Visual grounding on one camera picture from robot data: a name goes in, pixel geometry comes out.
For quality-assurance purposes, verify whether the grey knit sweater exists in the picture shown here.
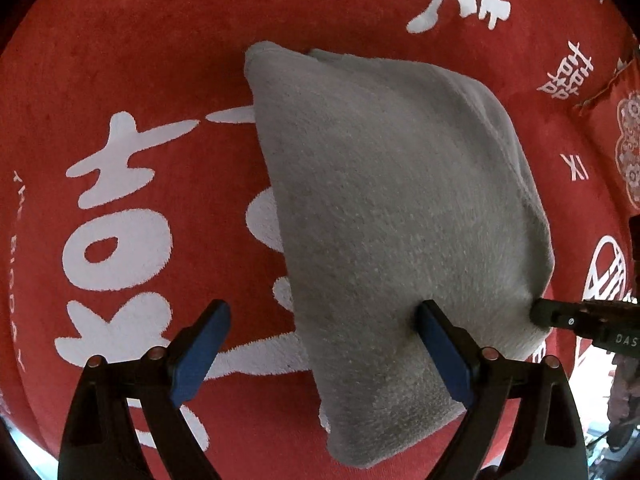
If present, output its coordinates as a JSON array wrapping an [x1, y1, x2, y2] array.
[[245, 42, 553, 468]]

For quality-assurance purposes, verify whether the red wedding blanket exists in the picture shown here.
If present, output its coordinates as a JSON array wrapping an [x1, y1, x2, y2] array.
[[1, 0, 637, 479]]

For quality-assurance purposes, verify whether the red embroidered pillow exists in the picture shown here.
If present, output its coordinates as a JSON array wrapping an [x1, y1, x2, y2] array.
[[574, 50, 639, 216]]

